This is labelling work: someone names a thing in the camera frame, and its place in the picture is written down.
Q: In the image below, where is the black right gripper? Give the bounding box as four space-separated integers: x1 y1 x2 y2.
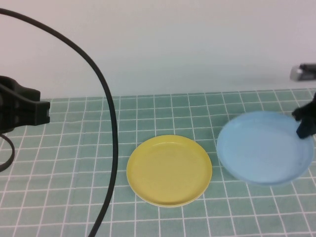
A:
291 90 316 139

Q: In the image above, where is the yellow round plate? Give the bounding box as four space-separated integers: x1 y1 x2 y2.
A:
126 134 213 207

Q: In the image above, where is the green checked tablecloth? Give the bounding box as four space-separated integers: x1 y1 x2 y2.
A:
0 88 316 237

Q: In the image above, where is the light blue round plate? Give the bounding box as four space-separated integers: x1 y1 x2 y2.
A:
216 111 315 186

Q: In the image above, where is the thick black camera cable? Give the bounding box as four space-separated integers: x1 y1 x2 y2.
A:
0 7 119 237

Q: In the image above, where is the thin black looped cable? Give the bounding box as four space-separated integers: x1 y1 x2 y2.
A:
0 133 16 173

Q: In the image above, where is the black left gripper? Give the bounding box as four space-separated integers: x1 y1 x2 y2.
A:
0 75 51 134

